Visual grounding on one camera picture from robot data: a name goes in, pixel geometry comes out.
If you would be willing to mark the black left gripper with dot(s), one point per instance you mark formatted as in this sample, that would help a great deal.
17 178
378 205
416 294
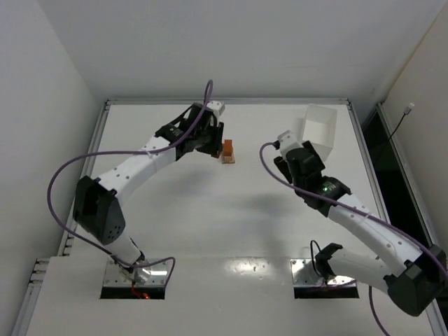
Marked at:
217 138

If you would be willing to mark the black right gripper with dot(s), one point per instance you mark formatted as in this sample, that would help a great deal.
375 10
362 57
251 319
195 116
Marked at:
311 161

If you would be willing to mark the red-brown arch wood block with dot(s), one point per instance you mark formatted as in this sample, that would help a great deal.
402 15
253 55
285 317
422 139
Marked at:
227 148

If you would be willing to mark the long light wood block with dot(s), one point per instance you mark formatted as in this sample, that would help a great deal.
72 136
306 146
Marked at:
228 159

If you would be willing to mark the white perforated box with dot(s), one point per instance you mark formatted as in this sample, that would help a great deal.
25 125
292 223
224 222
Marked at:
317 125

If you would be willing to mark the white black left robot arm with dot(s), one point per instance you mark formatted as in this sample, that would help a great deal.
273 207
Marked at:
99 202

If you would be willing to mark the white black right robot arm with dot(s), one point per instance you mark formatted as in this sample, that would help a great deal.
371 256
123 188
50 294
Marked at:
411 274

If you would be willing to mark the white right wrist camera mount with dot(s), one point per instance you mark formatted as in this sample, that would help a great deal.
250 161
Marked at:
287 142

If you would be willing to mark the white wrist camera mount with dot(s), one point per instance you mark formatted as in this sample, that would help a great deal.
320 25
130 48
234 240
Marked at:
217 107
287 142

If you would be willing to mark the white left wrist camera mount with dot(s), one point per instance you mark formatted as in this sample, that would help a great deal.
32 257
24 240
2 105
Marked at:
217 107

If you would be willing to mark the aluminium table frame rail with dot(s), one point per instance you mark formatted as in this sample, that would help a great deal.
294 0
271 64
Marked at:
232 229

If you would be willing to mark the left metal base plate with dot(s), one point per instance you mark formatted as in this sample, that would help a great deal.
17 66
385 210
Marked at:
154 276

